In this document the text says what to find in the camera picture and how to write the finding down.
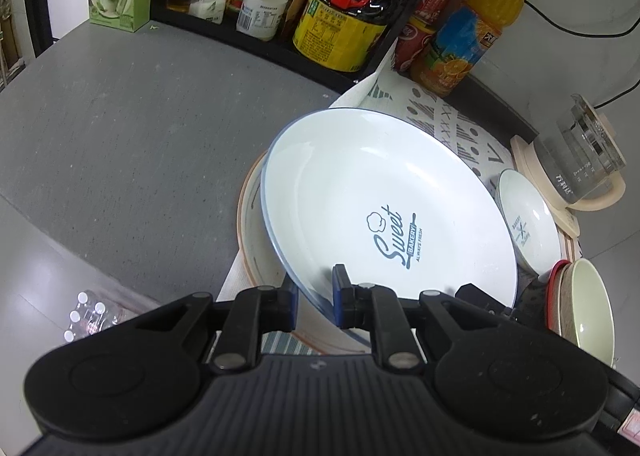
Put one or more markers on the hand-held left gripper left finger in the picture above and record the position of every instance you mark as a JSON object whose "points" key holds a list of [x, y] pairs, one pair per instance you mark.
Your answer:
{"points": [[290, 303]]}

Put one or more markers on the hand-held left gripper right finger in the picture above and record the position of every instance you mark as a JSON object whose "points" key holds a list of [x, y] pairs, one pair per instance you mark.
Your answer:
{"points": [[345, 296]]}

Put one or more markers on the large white plate flower print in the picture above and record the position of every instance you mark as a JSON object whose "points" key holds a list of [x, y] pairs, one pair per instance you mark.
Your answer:
{"points": [[250, 236]]}

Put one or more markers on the large white plate blue print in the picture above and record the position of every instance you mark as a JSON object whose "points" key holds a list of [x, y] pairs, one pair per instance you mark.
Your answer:
{"points": [[375, 186]]}

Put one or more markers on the red and black bowl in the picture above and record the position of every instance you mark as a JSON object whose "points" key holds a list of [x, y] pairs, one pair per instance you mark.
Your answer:
{"points": [[552, 296]]}

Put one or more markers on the small white plate blue print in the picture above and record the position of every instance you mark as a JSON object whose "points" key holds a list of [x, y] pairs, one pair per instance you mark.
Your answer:
{"points": [[525, 216]]}

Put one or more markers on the pack of water bottles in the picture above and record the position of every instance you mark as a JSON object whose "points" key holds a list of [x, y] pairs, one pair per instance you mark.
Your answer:
{"points": [[92, 316]]}

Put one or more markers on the patterned fringed table mat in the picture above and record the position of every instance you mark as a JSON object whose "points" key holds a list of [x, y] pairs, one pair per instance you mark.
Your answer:
{"points": [[450, 121]]}

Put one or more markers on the cream kettle base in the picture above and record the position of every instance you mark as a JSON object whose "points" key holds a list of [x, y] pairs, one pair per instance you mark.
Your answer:
{"points": [[525, 156]]}

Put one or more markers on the glass electric kettle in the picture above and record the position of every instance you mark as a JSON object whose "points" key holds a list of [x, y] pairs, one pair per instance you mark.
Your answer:
{"points": [[575, 151]]}

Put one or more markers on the black metal rack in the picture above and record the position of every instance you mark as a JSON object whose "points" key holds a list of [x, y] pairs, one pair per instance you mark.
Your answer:
{"points": [[240, 43]]}

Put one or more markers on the orange juice bottle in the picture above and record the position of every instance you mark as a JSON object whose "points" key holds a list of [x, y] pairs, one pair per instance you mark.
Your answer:
{"points": [[465, 36]]}

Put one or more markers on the white pill jar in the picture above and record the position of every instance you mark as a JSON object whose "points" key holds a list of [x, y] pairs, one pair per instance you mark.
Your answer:
{"points": [[260, 13]]}

